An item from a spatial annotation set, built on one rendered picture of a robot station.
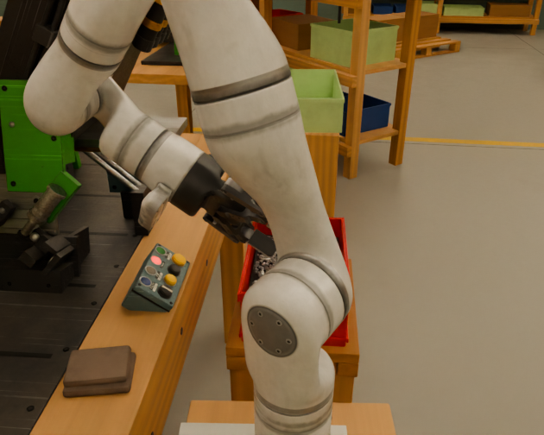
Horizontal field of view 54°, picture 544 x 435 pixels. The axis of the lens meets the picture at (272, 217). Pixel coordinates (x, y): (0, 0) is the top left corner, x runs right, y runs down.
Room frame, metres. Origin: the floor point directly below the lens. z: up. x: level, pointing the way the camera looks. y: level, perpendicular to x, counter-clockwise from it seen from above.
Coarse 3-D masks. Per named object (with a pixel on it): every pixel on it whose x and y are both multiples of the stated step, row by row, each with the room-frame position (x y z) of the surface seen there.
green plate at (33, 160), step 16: (0, 80) 0.99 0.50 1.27; (16, 80) 0.98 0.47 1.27; (0, 96) 0.98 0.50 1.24; (16, 96) 0.98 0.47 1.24; (0, 112) 0.97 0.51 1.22; (16, 112) 0.97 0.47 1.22; (16, 128) 0.96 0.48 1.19; (32, 128) 0.96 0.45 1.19; (16, 144) 0.95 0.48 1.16; (32, 144) 0.95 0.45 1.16; (48, 144) 0.95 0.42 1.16; (64, 144) 0.98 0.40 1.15; (16, 160) 0.95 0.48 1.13; (32, 160) 0.94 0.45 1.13; (48, 160) 0.94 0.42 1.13; (64, 160) 0.95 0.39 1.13; (16, 176) 0.94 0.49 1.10; (32, 176) 0.94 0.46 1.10; (48, 176) 0.93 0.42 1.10
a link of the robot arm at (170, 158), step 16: (160, 144) 0.59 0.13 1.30; (176, 144) 0.59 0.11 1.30; (192, 144) 0.61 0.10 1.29; (144, 160) 0.58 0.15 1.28; (160, 160) 0.57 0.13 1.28; (176, 160) 0.58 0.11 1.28; (192, 160) 0.58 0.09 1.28; (144, 176) 0.58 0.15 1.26; (160, 176) 0.57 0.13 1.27; (176, 176) 0.57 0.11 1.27; (160, 192) 0.55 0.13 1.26; (144, 208) 0.53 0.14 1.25; (160, 208) 0.54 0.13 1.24; (144, 224) 0.56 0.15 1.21
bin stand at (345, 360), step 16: (352, 288) 0.99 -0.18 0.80; (352, 304) 0.93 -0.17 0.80; (240, 320) 0.88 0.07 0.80; (352, 320) 0.88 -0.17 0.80; (352, 336) 0.83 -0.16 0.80; (240, 352) 0.80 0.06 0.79; (336, 352) 0.78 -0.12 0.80; (352, 352) 0.78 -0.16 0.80; (240, 368) 0.80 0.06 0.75; (336, 368) 0.80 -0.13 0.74; (352, 368) 0.78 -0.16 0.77; (240, 384) 0.80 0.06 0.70; (336, 384) 0.78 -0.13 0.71; (352, 384) 0.78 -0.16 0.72; (240, 400) 0.80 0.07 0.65; (336, 400) 0.78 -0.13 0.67
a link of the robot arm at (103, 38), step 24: (72, 0) 0.57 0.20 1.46; (96, 0) 0.55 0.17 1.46; (120, 0) 0.55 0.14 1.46; (144, 0) 0.56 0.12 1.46; (72, 24) 0.56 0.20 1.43; (96, 24) 0.55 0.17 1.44; (120, 24) 0.56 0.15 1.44; (72, 48) 0.57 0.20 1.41; (96, 48) 0.56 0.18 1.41; (120, 48) 0.57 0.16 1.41
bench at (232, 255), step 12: (228, 240) 1.70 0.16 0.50; (228, 252) 1.70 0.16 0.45; (240, 252) 1.70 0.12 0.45; (228, 264) 1.70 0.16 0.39; (240, 264) 1.70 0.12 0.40; (228, 276) 1.70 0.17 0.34; (240, 276) 1.70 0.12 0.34; (228, 288) 1.70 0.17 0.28; (228, 300) 1.70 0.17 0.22; (228, 312) 1.70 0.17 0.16; (228, 324) 1.70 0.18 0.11
